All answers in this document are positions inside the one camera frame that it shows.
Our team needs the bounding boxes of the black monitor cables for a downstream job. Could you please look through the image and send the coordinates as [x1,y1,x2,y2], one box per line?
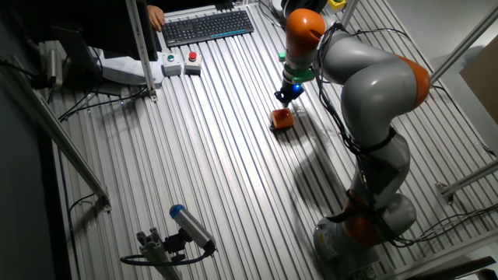
[58,87,149,122]

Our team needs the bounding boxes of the silver upright post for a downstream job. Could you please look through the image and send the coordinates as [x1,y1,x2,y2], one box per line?
[340,0,359,28]

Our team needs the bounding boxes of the person's bare hand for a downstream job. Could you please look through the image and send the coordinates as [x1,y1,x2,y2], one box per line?
[146,5,166,32]

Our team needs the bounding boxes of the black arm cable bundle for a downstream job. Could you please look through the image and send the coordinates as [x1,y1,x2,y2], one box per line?
[313,22,400,250]

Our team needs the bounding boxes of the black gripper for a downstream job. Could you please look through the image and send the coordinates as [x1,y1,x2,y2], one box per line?
[274,79,305,109]

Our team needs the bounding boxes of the green wrist flange adapter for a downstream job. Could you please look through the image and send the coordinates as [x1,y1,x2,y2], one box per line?
[277,51,316,83]

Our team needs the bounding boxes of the aluminium edge frame bar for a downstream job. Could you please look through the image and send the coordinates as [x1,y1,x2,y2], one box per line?
[373,228,498,280]

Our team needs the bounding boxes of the silver cylinder camera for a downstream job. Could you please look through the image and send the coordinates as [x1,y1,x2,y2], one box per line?
[46,48,64,89]

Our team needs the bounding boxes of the black computer keyboard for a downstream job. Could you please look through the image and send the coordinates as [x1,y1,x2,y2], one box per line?
[160,9,255,48]

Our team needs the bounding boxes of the white monitor stand base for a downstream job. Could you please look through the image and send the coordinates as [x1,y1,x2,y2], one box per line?
[93,52,167,89]

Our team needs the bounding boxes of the slanted aluminium frame bar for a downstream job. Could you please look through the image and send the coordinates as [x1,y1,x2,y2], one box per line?
[7,54,113,213]
[430,4,498,85]

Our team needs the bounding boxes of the black round device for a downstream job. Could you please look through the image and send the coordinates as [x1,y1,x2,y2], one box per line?
[280,0,329,15]

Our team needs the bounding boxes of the aluminium frame post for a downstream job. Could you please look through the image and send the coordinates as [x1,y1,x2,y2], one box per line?
[124,0,159,103]

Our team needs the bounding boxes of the grey box green button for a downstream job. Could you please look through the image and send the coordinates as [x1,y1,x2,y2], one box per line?
[162,52,183,77]

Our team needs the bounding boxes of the brown cardboard box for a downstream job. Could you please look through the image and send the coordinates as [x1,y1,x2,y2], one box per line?
[458,46,498,125]

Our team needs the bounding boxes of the black camera cable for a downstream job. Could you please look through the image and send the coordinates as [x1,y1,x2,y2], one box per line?
[119,248,213,268]

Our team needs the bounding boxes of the black camera bracket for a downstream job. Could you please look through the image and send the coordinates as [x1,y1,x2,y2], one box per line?
[163,228,192,262]

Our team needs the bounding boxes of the black computer monitor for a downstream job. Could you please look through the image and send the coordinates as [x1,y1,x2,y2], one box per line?
[23,0,163,62]

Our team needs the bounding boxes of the aluminium frame bar with bracket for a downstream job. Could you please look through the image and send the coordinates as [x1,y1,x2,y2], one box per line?
[434,159,498,205]

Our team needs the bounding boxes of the orange box red push button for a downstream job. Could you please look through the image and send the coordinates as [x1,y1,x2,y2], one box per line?
[270,107,296,132]

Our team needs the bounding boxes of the loose black cables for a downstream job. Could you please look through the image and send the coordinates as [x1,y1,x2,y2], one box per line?
[388,201,498,250]

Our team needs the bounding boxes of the grey box red button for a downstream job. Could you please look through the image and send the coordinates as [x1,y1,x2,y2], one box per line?
[184,51,203,76]

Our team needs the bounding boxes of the silver camera blue cap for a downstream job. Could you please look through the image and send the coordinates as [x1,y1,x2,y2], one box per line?
[169,203,217,253]

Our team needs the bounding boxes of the aluminium camera mount post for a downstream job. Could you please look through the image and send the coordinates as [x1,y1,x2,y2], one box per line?
[135,227,184,280]

